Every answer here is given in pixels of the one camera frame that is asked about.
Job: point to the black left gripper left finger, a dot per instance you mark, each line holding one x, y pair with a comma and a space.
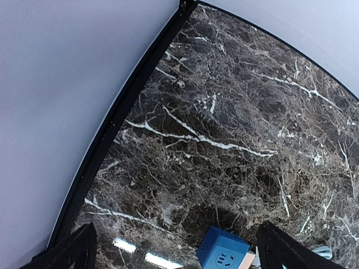
78, 250

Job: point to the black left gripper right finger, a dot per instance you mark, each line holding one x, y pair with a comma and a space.
279, 250

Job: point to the pink USB charger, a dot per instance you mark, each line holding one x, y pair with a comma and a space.
247, 260

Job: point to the blue cube socket adapter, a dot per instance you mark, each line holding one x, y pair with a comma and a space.
221, 249

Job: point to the black frame rail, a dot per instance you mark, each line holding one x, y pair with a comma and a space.
114, 120

